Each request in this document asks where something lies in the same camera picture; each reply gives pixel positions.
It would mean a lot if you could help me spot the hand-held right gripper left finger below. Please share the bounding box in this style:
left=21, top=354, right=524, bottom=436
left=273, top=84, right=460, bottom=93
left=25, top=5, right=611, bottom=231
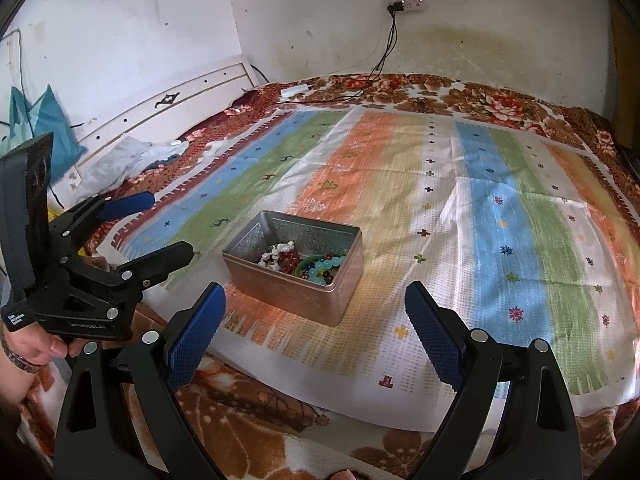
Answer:
left=52, top=282, right=227, bottom=480

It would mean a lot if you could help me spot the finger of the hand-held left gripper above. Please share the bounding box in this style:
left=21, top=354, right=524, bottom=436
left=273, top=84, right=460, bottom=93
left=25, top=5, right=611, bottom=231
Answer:
left=75, top=241, right=195, bottom=321
left=47, top=191, right=156, bottom=261

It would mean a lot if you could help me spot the person's left hand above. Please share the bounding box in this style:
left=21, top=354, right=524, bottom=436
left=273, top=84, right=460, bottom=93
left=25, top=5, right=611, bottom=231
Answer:
left=0, top=327, right=83, bottom=368

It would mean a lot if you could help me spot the white bead bracelet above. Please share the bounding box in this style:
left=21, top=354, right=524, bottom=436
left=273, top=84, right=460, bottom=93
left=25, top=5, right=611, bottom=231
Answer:
left=257, top=241, right=297, bottom=268

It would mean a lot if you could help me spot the striped printed cloth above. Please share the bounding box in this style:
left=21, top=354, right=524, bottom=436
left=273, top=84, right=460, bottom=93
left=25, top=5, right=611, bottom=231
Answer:
left=97, top=105, right=640, bottom=433

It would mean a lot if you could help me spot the person's left forearm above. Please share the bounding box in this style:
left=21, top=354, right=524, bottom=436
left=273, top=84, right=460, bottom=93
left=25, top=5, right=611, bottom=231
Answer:
left=0, top=355, right=36, bottom=411

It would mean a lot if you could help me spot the light blue bead bracelet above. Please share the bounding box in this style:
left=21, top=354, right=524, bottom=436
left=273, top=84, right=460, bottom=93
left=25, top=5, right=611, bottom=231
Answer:
left=306, top=255, right=347, bottom=283

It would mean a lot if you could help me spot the brown wrist bead bracelet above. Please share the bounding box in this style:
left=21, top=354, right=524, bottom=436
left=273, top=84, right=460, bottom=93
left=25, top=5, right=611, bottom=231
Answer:
left=0, top=332, right=43, bottom=376

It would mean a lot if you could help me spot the white headboard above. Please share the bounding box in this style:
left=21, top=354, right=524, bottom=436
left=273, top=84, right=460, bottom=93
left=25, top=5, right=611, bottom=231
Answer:
left=47, top=55, right=271, bottom=211

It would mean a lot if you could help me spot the black cable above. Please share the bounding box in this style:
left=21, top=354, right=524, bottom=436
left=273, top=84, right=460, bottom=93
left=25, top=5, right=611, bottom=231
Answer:
left=300, top=7, right=398, bottom=106
left=350, top=7, right=401, bottom=96

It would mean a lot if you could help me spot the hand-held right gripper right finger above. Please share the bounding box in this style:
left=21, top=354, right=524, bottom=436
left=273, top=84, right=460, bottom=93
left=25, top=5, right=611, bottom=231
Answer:
left=404, top=281, right=583, bottom=480

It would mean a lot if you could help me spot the teal bag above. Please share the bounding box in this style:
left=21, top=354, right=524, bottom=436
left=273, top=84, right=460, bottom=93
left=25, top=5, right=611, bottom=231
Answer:
left=10, top=85, right=86, bottom=181

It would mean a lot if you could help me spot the red bead bracelet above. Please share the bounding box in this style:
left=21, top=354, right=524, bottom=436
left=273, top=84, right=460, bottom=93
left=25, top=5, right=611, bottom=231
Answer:
left=272, top=251, right=303, bottom=273

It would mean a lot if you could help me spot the silver metal tin box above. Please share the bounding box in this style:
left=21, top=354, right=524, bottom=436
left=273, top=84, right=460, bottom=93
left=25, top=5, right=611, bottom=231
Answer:
left=221, top=210, right=364, bottom=328

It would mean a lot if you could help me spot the grey clothing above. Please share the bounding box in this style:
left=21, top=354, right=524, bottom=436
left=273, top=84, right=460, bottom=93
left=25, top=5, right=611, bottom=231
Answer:
left=80, top=140, right=191, bottom=196

